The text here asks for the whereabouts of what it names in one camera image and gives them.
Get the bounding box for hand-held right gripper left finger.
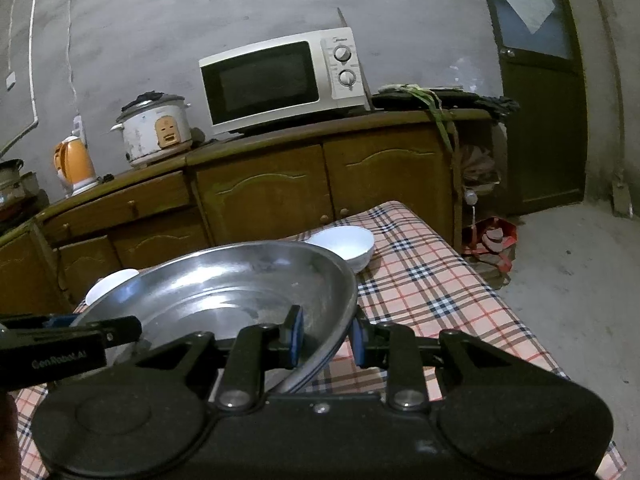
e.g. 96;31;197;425
132;305;306;409

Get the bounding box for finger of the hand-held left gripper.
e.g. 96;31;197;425
0;314;76;332
100;316;143;348

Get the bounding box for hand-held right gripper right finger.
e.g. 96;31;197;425
352;318;518;409

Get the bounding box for large white bowl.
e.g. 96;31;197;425
85;268;140;307

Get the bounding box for steel bowl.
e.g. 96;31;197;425
72;240;359;395

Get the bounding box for small white bowl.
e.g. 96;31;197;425
305;226;376;274

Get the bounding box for person's left forearm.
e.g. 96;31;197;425
0;392;21;480

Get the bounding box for wooden single-door cabinet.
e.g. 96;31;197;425
0;220;76;321

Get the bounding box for plaid tablecloth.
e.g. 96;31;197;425
12;201;628;480

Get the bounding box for gas stove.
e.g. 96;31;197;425
0;195;46;226

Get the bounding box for wooden two-door cabinet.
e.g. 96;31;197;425
187;107;501;256

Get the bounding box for steel steamer pot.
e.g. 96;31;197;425
0;159;38;198

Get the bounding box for orange electric kettle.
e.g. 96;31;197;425
52;136;98;197

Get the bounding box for red bag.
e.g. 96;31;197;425
462;215;521;281

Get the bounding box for white rice cooker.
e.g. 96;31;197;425
111;91;193;168

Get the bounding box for crumpled plastic bag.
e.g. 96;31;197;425
460;145;501;196

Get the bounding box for green onions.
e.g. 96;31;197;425
395;84;463;161

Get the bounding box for white microwave oven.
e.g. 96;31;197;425
198;27;371;136

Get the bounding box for dark cloth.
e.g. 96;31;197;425
372;85;521;117

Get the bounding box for dark wooden door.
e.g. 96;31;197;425
475;0;588;217

